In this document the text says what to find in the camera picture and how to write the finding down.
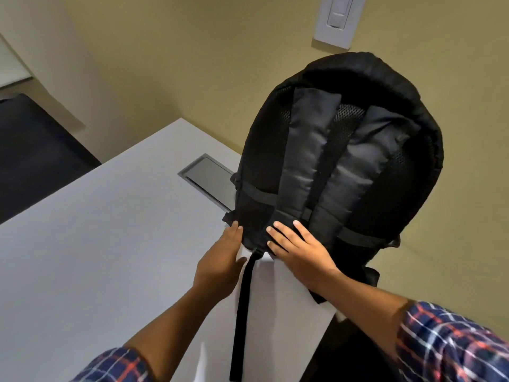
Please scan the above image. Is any person's left hand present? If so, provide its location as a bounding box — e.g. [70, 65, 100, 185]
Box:
[192, 220, 248, 303]

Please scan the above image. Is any person's right hand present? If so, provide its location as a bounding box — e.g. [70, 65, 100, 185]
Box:
[265, 220, 341, 295]

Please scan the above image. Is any black chair with armrests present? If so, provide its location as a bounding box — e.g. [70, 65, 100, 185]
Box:
[300, 310, 398, 382]

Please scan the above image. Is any grey backpack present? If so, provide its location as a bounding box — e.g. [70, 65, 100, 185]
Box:
[222, 51, 445, 382]

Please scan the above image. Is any black mesh-back chair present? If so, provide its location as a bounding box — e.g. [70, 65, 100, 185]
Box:
[0, 93, 102, 225]

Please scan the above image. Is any person's left forearm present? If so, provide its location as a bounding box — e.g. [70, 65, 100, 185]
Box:
[123, 286, 235, 382]

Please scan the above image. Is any white table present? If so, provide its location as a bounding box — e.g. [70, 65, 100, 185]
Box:
[0, 118, 339, 382]

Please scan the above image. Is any grey table cable hatch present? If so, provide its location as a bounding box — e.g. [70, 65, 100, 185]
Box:
[178, 153, 239, 211]

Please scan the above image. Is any white wall switch panel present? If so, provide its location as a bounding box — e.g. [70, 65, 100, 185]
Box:
[312, 0, 368, 50]

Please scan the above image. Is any white wall board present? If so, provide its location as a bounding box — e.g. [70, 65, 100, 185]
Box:
[0, 33, 32, 88]

